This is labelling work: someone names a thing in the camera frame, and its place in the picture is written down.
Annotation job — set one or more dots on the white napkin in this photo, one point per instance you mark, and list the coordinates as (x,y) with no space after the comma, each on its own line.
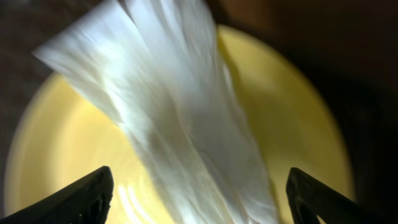
(154,68)

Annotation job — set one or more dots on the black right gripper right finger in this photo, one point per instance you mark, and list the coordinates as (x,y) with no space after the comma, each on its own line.
(311,201)

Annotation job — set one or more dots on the yellow plate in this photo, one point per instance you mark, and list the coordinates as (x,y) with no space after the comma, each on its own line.
(63,137)

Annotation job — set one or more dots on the brown serving tray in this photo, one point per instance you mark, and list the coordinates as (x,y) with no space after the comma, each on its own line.
(347,48)

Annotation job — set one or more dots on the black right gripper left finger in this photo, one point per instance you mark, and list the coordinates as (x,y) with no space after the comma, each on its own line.
(86,201)

